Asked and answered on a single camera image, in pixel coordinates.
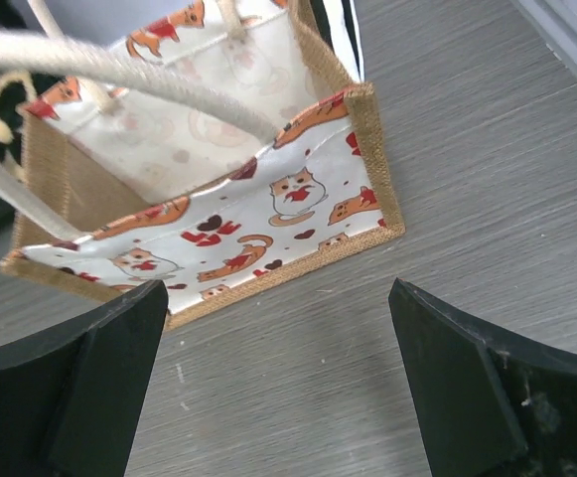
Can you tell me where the black white striped cloth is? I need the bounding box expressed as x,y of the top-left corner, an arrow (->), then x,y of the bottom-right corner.
310,0 -> 365,82

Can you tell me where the cat print canvas bag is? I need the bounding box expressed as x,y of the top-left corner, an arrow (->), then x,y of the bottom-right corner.
0,1 -> 405,328

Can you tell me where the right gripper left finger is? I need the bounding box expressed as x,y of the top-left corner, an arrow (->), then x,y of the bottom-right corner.
0,281 -> 168,476

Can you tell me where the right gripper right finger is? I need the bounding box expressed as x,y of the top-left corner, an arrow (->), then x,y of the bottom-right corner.
388,279 -> 577,477

